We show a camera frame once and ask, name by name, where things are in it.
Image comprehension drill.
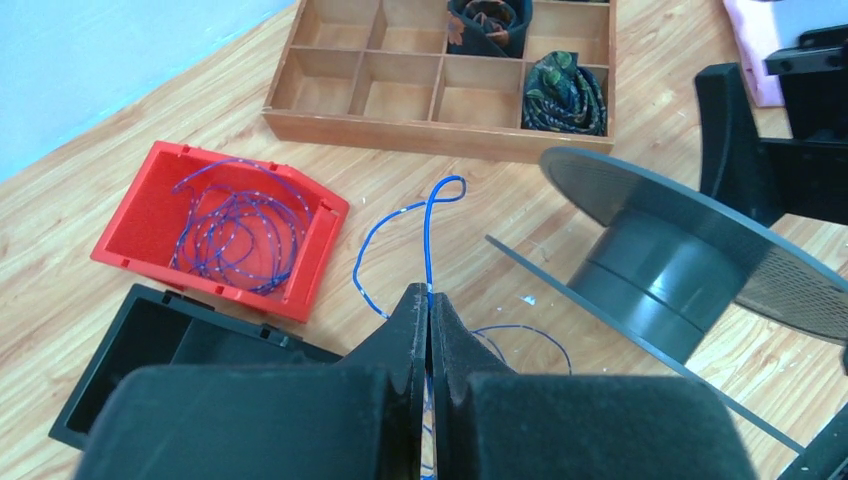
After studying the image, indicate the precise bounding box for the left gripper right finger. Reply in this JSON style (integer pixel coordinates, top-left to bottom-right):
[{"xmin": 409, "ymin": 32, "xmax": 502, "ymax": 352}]
[{"xmin": 430, "ymin": 293, "xmax": 756, "ymax": 479}]

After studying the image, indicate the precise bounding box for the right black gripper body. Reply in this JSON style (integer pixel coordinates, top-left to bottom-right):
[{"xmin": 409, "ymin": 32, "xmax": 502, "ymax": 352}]
[{"xmin": 765, "ymin": 1, "xmax": 847, "ymax": 225}]

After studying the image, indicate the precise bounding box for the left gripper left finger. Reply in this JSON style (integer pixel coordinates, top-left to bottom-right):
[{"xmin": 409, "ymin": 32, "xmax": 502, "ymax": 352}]
[{"xmin": 75, "ymin": 284, "xmax": 428, "ymax": 479}]

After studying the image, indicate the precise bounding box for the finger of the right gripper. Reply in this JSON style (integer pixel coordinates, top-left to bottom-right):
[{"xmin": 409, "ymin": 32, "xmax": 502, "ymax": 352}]
[
  {"xmin": 784, "ymin": 405, "xmax": 848, "ymax": 480},
  {"xmin": 694, "ymin": 63, "xmax": 785, "ymax": 228}
]

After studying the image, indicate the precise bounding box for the black cable spool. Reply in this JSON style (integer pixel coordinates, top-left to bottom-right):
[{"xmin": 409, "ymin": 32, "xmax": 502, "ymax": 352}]
[{"xmin": 484, "ymin": 146, "xmax": 848, "ymax": 455}]

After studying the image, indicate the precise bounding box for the blue thin cable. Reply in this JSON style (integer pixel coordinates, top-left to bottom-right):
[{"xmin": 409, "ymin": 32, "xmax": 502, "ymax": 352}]
[{"xmin": 352, "ymin": 174, "xmax": 574, "ymax": 480}]

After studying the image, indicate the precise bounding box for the pink cloth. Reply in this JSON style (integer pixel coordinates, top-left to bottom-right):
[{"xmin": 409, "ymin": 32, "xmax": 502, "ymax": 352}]
[{"xmin": 722, "ymin": 0, "xmax": 784, "ymax": 108}]

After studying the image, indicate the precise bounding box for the rolled green floral tie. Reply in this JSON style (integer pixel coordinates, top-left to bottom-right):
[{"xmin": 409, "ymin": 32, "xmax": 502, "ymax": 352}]
[{"xmin": 522, "ymin": 51, "xmax": 608, "ymax": 136}]

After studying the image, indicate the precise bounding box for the red plastic bin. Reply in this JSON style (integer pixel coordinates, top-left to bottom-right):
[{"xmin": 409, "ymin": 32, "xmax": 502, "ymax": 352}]
[{"xmin": 91, "ymin": 141, "xmax": 350, "ymax": 323}]

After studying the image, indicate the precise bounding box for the black plastic bin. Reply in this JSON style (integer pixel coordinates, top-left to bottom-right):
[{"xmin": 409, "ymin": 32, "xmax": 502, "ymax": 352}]
[{"xmin": 49, "ymin": 284, "xmax": 341, "ymax": 450}]

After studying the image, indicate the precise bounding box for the rolled tie brown pattern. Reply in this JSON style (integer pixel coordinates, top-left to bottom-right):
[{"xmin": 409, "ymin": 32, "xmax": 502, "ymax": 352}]
[{"xmin": 446, "ymin": 0, "xmax": 533, "ymax": 58}]

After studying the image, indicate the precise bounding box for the wooden compartment tray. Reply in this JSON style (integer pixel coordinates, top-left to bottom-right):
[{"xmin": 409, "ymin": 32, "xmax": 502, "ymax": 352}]
[{"xmin": 262, "ymin": 1, "xmax": 617, "ymax": 162}]

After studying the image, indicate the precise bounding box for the blue cable in red bin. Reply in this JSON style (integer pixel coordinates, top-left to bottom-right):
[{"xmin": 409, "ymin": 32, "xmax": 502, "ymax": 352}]
[{"xmin": 168, "ymin": 158, "xmax": 314, "ymax": 297}]

